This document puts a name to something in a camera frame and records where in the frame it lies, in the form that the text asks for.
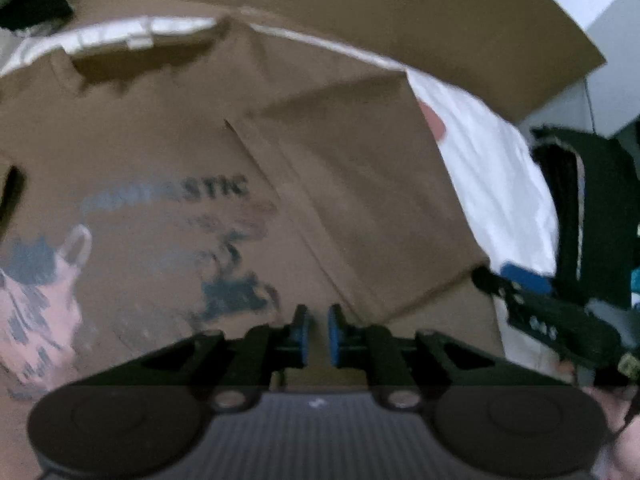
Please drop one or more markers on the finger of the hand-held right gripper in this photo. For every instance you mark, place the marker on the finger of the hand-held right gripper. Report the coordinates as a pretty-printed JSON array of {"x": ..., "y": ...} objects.
[
  {"x": 495, "y": 287},
  {"x": 527, "y": 280}
]

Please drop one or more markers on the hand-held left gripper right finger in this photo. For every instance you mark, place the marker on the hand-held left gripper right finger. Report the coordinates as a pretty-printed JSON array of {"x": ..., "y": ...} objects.
[{"x": 335, "y": 337}]

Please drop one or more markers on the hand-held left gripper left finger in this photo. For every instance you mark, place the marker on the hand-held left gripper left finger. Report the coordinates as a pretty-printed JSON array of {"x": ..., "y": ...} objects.
[{"x": 302, "y": 337}]

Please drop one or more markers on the brown printed t-shirt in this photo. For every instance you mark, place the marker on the brown printed t-shirt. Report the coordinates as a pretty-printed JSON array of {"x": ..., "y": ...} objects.
[{"x": 200, "y": 135}]

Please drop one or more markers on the person's right hand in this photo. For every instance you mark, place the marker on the person's right hand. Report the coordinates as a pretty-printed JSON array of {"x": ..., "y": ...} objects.
[{"x": 607, "y": 397}]

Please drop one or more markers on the white bear print bedsheet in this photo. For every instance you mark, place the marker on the white bear print bedsheet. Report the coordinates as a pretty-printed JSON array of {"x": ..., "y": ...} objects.
[{"x": 500, "y": 185}]

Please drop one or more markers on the black folded garment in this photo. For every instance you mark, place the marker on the black folded garment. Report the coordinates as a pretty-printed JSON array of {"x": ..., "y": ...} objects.
[{"x": 610, "y": 200}]

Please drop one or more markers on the brown cardboard sheet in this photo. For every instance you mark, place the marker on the brown cardboard sheet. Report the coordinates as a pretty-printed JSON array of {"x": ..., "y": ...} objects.
[{"x": 400, "y": 20}]

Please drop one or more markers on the black cloth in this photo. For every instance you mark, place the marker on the black cloth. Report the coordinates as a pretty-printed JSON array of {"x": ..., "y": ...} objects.
[{"x": 30, "y": 5}]

